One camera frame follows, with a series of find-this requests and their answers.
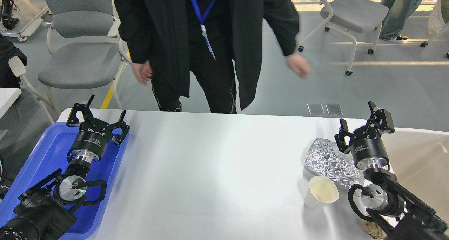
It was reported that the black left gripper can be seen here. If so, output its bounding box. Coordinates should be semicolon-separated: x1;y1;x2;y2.
66;95;130;162

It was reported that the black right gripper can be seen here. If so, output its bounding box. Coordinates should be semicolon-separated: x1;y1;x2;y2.
335;101;395;170

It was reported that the white paper cup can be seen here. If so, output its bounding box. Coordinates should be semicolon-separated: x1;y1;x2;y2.
303;176;340;210

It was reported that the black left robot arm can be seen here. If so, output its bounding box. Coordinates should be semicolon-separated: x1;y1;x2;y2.
1;97;130;240

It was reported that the robot base background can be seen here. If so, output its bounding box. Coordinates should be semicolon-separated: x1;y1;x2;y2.
0;0;49;42

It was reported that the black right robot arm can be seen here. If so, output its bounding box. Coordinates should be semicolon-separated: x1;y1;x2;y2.
335;101;448;240

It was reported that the right silver floor socket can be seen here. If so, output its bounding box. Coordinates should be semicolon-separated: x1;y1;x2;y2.
326;104;344;116

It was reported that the silver floor socket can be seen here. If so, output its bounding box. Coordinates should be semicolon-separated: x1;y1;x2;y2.
326;104;344;116
307;104;325;115

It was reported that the crumpled silver foil bag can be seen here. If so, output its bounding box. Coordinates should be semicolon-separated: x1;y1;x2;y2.
304;138;365;189

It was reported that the left silver floor socket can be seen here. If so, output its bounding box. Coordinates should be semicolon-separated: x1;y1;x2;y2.
307;104;325;115

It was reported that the blue plastic tray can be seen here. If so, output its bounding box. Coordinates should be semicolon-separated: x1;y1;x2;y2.
0;122;130;240

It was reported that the beige plastic bin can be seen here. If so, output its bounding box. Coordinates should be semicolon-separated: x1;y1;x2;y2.
382;128;449;221

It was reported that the grey chair left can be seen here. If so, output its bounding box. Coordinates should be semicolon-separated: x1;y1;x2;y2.
38;0;130;113

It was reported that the grey chair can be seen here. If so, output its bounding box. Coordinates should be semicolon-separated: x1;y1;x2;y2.
38;0;130;113
298;0;389;76

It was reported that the white side table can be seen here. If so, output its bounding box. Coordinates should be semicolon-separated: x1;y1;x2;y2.
0;87;21;118

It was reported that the crumpled brown paper ball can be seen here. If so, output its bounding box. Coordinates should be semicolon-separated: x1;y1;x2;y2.
362;220;387;240

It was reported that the white chair far left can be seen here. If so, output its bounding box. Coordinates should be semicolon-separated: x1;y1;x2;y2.
0;35;54;124

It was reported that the white chair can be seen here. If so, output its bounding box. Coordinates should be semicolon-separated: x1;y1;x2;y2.
0;35;54;124
420;0;449;48

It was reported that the white chair far right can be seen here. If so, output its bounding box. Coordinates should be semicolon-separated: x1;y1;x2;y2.
420;0;449;48

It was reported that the grey chair right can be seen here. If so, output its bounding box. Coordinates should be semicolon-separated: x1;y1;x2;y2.
298;0;389;76

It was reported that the person in blue jeans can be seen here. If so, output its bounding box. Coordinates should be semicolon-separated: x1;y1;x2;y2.
380;0;422;44

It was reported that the person in black clothes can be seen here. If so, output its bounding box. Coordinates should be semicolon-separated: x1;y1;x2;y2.
114;0;311;114

